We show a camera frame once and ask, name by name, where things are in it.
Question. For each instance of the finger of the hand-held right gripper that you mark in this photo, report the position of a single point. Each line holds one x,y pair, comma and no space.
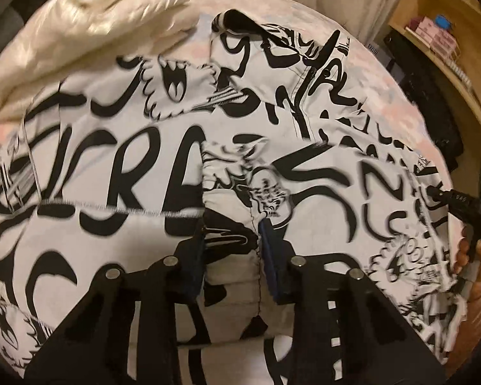
451,200

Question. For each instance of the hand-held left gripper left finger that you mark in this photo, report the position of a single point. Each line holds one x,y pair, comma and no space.
195,262

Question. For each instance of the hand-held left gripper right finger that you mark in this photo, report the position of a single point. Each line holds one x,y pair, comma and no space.
273,264

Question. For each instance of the black and white printed garment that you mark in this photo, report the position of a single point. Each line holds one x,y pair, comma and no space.
144,156

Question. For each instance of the pastel patterned bedsheet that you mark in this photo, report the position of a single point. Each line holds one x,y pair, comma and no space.
384,96

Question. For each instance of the wooden shelf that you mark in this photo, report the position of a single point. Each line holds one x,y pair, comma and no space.
471,68

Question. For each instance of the pink boxes on shelf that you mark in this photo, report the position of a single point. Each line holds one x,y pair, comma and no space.
435,34

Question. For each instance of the small white printed box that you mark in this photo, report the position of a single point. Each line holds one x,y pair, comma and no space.
376,48

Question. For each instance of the blue round lid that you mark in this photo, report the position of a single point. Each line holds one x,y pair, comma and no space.
443,21

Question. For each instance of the cream white pillows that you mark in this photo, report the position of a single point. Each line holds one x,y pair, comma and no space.
76,36

